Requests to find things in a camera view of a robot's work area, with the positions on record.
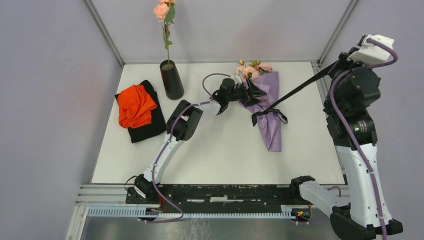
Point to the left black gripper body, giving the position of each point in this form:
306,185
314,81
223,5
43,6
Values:
238,94

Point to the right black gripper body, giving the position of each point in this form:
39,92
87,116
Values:
345,64

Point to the purple paper flower bouquet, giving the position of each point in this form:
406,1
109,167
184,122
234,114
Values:
266,79

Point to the black ribbon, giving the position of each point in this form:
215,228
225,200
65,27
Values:
285,99

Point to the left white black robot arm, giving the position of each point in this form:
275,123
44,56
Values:
183,123

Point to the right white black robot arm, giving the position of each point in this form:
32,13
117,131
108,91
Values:
365,215

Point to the black cylindrical vase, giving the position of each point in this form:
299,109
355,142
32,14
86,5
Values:
171,80

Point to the pink rose stem in vase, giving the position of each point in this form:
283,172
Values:
165,12

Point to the black cloth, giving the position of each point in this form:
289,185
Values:
158,125

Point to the orange cloth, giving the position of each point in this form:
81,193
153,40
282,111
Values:
135,106

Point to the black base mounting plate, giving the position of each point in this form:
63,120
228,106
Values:
227,199

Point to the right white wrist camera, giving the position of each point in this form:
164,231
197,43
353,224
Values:
370,53

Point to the white slotted cable duct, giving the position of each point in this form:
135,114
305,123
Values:
143,212

